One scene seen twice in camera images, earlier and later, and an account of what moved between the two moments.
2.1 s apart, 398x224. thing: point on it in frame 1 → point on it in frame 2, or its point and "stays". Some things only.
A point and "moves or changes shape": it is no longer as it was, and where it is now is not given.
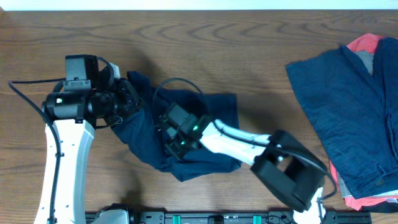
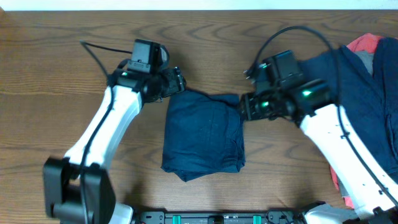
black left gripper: (133, 99) → (176, 81)
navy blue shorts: (139, 132) moves or changes shape
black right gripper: (170, 144) → (249, 100)
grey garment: (367, 58) stays
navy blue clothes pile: (354, 115) stays
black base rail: (234, 218) stays
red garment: (363, 43) stays
